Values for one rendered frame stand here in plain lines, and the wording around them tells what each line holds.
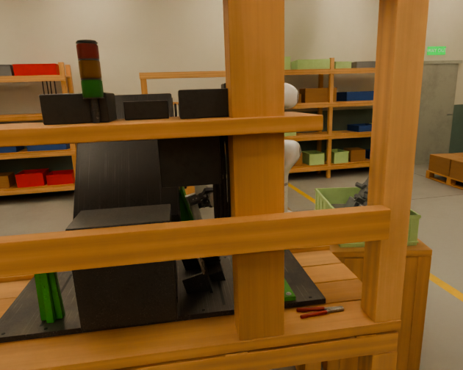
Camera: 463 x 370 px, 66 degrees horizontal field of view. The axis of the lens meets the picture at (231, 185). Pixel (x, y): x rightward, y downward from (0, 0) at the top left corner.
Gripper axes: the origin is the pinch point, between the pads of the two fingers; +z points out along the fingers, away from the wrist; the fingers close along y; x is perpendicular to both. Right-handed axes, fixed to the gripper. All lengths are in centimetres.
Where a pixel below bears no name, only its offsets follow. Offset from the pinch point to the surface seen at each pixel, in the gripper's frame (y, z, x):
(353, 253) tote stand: -71, -67, 20
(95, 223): 20.2, 29.0, 6.9
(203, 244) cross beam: 26.5, 0.2, 27.5
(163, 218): 16.7, 9.9, 10.9
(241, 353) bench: -6, 1, 52
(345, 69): -359, -314, -362
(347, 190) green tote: -108, -96, -30
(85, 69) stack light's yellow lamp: 57, 12, -12
